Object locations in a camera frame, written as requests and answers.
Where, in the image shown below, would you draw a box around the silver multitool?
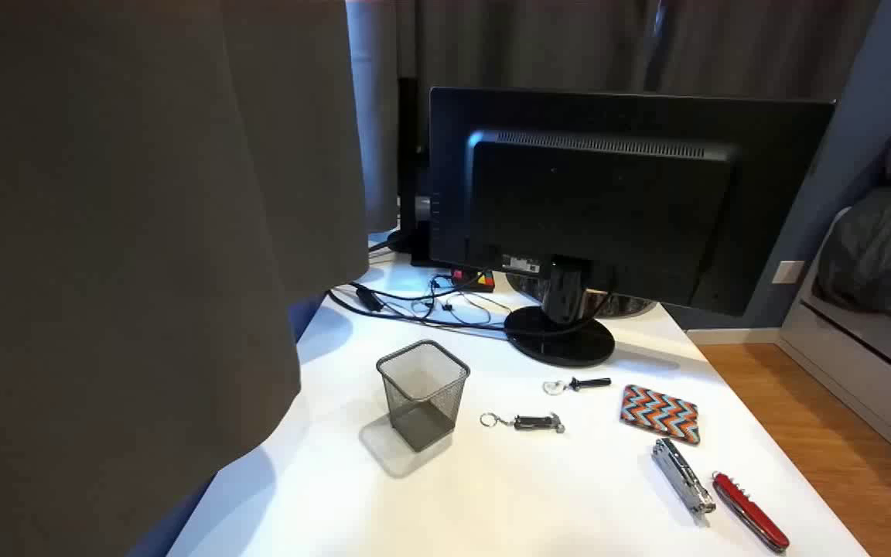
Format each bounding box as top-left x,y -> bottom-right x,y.
654,440 -> 714,516

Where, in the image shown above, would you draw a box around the red orange small box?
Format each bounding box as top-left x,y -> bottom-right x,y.
451,270 -> 495,292

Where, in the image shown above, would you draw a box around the black mesh pen cup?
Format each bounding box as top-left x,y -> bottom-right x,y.
378,341 -> 471,451

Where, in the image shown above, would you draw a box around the black round monitor stand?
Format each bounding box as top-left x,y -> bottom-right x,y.
504,262 -> 616,370

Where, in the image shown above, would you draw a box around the black computer monitor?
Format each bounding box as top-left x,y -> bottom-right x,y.
430,86 -> 831,316

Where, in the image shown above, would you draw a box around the dark foreground curtain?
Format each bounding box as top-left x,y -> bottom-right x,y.
0,0 -> 364,557

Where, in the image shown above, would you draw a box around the red pocket knife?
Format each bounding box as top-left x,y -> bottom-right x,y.
712,474 -> 789,555

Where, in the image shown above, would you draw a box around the grey background curtain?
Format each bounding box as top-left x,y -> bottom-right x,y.
348,0 -> 878,234

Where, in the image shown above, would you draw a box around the black desk cables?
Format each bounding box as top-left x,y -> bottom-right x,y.
326,273 -> 516,335

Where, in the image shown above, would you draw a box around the white wall socket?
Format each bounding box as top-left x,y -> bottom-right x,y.
775,260 -> 803,285

